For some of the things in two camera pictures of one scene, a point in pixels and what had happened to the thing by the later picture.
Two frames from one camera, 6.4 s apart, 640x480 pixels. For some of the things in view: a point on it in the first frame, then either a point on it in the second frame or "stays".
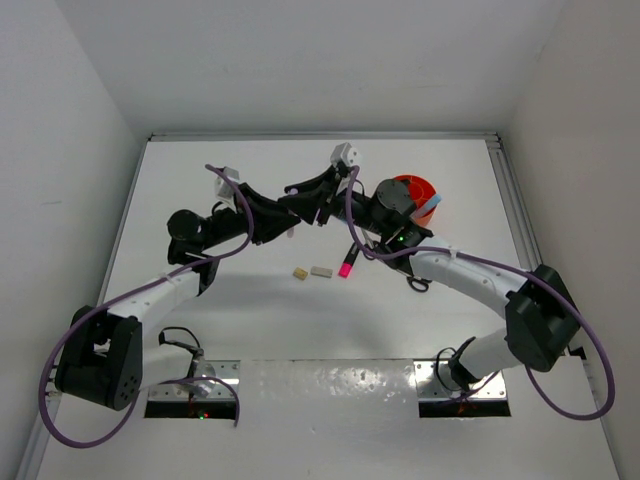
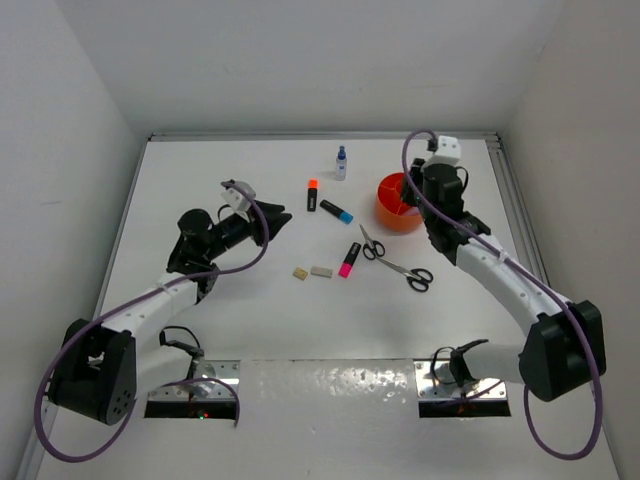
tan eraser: [300, 273] stays
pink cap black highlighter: [346, 267] stays
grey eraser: [319, 271] stays
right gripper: [313, 198] -> [415, 170]
